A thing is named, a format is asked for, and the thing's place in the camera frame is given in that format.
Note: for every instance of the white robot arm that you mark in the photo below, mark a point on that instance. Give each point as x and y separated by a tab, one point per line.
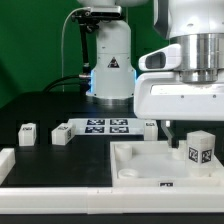
182	81

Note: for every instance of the white square tabletop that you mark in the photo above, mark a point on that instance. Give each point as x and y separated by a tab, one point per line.
154	164

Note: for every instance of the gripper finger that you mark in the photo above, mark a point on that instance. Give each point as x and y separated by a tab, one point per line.
168	129

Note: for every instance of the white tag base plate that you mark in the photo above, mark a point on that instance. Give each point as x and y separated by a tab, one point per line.
107	126

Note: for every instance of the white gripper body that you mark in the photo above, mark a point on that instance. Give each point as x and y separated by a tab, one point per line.
162	96

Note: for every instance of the white obstacle wall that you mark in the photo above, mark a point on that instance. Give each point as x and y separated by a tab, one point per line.
86	200
7	161

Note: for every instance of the white obstacle front wall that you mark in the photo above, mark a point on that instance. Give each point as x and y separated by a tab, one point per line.
86	200

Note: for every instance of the black camera on stand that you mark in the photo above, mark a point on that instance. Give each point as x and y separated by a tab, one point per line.
98	13

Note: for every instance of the white obstacle left wall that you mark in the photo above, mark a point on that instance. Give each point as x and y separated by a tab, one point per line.
7	161

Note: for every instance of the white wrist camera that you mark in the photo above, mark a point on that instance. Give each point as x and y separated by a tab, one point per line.
167	58

